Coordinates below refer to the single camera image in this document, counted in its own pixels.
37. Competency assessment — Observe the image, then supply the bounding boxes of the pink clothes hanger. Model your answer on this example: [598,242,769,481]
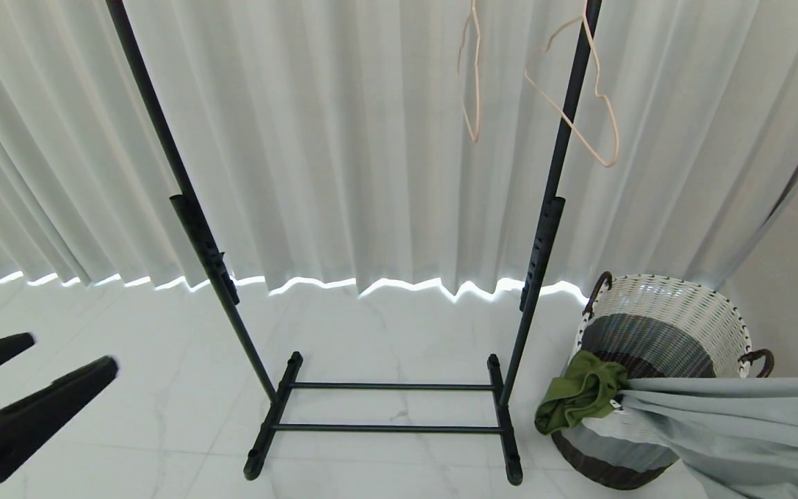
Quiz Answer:
[457,0,484,145]
[524,0,621,169]

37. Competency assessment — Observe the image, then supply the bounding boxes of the black clothes rack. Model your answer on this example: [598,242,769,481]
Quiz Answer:
[105,0,604,486]

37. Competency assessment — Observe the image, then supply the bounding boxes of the white laundry basket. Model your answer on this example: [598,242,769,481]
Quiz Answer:
[551,272,776,491]

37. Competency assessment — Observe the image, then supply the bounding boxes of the pale grey shorts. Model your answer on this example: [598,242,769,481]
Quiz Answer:
[583,376,798,499]

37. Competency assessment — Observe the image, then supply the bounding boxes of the green garment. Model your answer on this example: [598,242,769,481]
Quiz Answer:
[535,350,630,436]

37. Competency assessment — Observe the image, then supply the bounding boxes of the white curtain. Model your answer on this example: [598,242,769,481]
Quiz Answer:
[0,0,798,300]

